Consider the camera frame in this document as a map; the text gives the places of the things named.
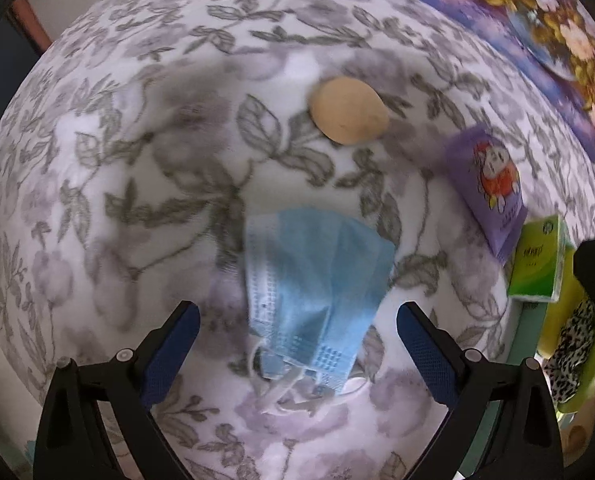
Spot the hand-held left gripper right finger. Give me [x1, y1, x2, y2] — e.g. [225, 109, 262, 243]
[396, 301, 564, 480]

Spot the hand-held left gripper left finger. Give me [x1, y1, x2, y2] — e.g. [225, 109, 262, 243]
[32, 300, 201, 480]

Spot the yellow-green leopard print item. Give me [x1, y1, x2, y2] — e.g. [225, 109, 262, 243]
[535, 247, 595, 403]

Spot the green tissue pack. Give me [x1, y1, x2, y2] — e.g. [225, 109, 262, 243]
[507, 214, 575, 303]

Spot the leopard print cloth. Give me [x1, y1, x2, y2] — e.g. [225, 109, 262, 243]
[542, 292, 595, 403]

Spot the white box with teal rim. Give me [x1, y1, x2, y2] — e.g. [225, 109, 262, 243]
[470, 295, 595, 480]

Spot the blue face mask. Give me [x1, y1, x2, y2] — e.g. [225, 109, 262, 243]
[244, 206, 397, 416]

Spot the purple wipes pack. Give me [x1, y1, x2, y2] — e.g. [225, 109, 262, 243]
[445, 126, 528, 265]

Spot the floral blanket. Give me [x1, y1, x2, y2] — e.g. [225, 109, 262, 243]
[0, 0, 595, 480]

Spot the beige round puff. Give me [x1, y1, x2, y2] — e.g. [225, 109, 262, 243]
[311, 77, 389, 144]

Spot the dark cabinet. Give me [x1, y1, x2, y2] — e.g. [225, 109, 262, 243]
[0, 0, 53, 161]

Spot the floral wall poster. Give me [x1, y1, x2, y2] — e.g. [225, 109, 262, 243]
[347, 0, 595, 163]

